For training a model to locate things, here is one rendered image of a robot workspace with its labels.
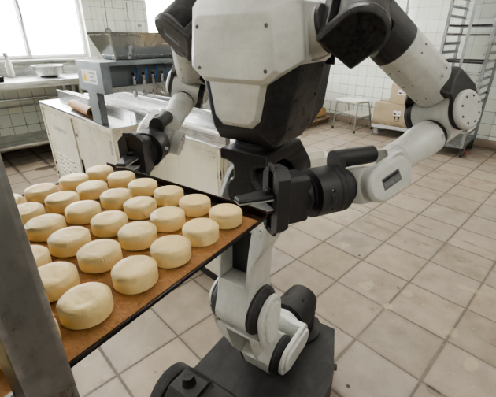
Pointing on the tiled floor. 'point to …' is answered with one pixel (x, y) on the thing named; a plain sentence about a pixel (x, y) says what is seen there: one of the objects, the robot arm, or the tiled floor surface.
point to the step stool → (353, 110)
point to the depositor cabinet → (83, 137)
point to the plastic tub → (318, 158)
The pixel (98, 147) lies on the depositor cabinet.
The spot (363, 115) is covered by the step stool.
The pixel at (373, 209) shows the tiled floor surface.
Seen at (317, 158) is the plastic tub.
